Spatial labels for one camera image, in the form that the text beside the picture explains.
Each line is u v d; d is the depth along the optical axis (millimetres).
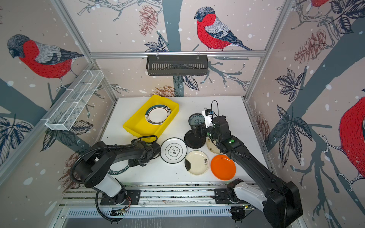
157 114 1076
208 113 671
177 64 1065
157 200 729
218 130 571
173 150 901
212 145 690
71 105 759
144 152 636
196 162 861
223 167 817
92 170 445
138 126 1010
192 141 925
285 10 732
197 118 1070
